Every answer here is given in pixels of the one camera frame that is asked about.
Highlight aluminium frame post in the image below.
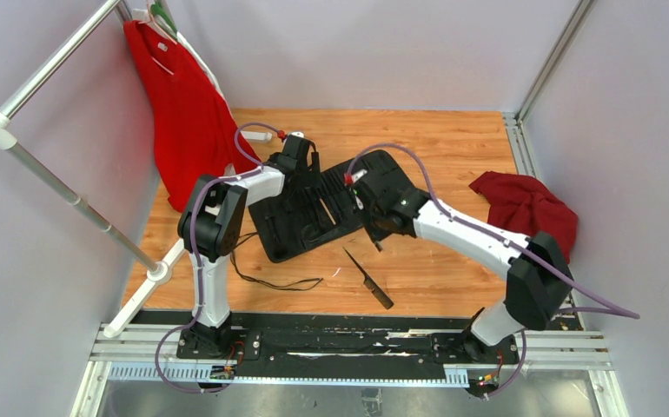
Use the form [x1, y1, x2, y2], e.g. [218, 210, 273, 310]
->
[515, 0, 595, 122]

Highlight dark red crumpled cloth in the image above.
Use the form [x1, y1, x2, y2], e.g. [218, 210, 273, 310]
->
[469, 171, 579, 261]

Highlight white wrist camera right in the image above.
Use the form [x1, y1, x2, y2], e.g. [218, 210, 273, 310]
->
[344, 169, 368, 210]

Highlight red hanging shirt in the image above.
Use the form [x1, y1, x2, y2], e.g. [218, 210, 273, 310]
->
[123, 21, 257, 212]

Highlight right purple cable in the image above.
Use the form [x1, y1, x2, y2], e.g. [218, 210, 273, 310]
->
[343, 143, 640, 398]

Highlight green white hangers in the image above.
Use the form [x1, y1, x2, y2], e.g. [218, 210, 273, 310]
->
[130, 1, 178, 43]

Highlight metal clothes rack pole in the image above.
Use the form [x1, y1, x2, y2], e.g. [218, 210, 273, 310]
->
[0, 1, 158, 339]

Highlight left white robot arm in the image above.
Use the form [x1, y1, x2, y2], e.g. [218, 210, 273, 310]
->
[177, 132, 320, 359]

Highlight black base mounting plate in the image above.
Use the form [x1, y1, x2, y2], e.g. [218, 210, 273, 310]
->
[176, 312, 520, 381]

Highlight black comb brush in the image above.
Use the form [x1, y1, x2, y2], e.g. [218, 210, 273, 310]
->
[343, 248, 394, 310]

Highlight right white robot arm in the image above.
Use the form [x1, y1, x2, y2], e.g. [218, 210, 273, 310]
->
[345, 168, 573, 362]

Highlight black makeup brush roll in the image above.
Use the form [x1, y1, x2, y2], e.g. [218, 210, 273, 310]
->
[248, 160, 365, 263]

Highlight black tie cord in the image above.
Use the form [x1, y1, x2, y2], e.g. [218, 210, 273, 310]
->
[230, 233, 324, 293]

